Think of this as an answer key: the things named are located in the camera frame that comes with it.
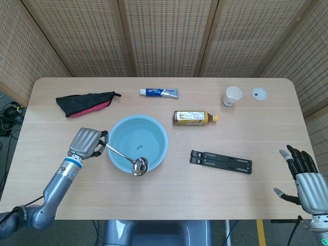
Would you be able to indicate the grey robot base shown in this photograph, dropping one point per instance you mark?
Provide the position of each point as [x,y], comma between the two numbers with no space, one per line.
[156,232]

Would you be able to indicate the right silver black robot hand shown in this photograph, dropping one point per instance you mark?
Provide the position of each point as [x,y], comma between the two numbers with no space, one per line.
[307,184]

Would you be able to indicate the yellow capped tea bottle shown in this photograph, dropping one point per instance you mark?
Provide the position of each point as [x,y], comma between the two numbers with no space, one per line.
[192,118]

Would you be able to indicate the woven rattan folding screen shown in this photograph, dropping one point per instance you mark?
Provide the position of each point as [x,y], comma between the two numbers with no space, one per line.
[164,38]

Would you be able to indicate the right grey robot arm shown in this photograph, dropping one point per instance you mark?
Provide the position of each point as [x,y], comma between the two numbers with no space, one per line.
[319,229]

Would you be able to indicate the white cup lid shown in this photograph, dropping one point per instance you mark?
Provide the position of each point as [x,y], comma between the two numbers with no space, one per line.
[259,93]

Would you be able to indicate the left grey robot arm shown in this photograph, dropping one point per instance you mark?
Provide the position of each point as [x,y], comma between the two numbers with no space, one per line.
[51,189]

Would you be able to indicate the black folding laptop stand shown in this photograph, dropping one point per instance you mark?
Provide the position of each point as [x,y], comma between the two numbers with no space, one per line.
[220,162]

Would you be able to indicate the black and pink cloth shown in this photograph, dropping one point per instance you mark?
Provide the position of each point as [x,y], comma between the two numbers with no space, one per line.
[84,102]

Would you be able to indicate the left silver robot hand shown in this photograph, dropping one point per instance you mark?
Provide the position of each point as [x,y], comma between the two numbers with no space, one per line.
[85,142]

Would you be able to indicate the blue white toothpaste tube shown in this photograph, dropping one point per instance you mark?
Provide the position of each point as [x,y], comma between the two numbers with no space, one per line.
[159,93]

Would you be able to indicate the light blue bowl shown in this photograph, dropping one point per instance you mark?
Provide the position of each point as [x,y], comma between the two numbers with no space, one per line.
[138,138]

